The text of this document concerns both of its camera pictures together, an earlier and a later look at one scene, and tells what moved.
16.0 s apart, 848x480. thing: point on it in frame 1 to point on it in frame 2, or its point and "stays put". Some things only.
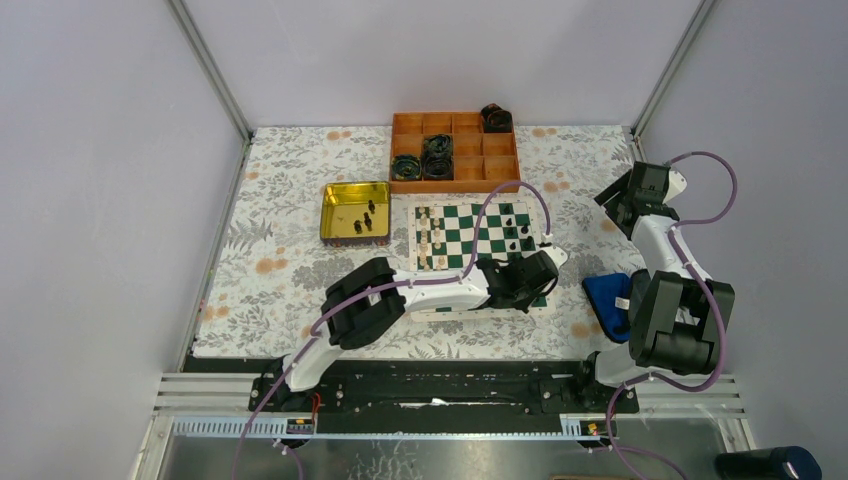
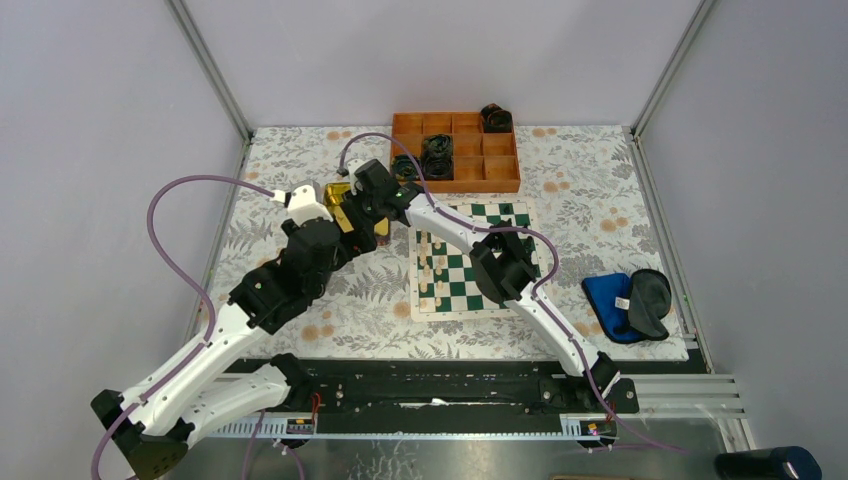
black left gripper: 521,302 to 290,226
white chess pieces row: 430,244 stays put
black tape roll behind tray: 496,120 stays put
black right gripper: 611,206 to 355,198
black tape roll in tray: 438,167 stays put
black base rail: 448,396 stays put
